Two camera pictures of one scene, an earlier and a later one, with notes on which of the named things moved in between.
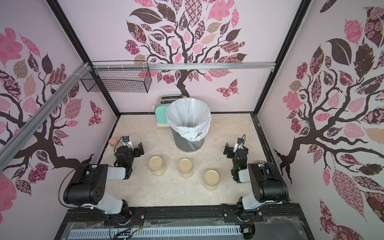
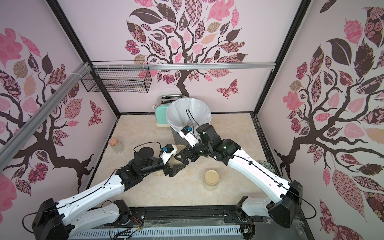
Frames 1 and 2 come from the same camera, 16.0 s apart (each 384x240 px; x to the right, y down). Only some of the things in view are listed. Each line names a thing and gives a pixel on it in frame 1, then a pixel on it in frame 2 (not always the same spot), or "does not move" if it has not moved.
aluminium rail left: x=25 y=130 does not move
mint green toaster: x=161 y=106 does not move
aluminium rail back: x=181 y=66 does not move
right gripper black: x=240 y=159 -> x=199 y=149
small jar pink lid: x=113 y=141 does not move
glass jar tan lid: x=185 y=166 -> x=179 y=147
